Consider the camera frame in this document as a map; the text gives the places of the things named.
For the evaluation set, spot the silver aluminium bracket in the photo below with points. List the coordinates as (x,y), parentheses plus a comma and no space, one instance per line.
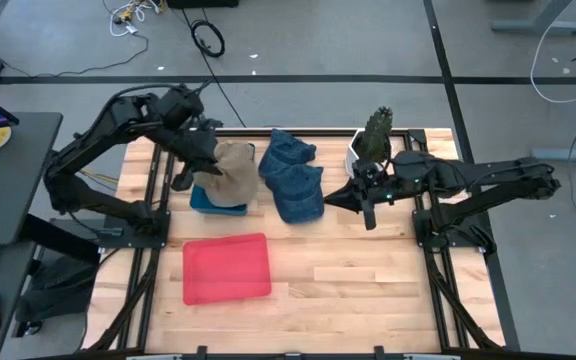
(430,357)
(153,357)

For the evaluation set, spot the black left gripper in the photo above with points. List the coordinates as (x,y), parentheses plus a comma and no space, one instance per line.
(193,145)

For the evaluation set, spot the blue plastic bin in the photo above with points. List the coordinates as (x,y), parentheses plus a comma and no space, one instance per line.
(213,207)

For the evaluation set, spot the white plant pot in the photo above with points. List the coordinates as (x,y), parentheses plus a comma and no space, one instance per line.
(352,160)

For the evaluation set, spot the black floor box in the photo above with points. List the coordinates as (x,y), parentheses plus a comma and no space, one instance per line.
(203,3)

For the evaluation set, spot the black bag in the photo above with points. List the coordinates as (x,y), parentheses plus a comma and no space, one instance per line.
(58,285)

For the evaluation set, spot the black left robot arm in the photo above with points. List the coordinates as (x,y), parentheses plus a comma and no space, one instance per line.
(93,140)

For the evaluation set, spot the beige cap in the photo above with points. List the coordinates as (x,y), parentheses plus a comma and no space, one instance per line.
(233,175)

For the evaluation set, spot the green cactus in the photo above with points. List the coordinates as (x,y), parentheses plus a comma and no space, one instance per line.
(375,132)

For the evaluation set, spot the pink translucent plastic bin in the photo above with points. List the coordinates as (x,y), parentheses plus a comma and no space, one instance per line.
(225,270)

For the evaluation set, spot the black desk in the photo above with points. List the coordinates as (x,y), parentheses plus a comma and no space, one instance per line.
(13,190)

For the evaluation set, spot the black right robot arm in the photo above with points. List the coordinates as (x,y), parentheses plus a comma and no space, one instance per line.
(493,175)

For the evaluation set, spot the black aluminium frame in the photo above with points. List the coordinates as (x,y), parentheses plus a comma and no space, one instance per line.
(416,136)

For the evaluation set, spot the blue denim cap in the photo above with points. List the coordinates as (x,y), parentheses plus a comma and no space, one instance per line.
(285,150)
(295,195)

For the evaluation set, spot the grey desk leg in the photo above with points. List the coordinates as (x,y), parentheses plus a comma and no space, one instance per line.
(568,155)
(538,27)

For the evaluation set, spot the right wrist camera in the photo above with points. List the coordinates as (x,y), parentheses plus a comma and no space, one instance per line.
(373,172)

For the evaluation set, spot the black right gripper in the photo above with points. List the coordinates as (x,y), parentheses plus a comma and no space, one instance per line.
(390,192)

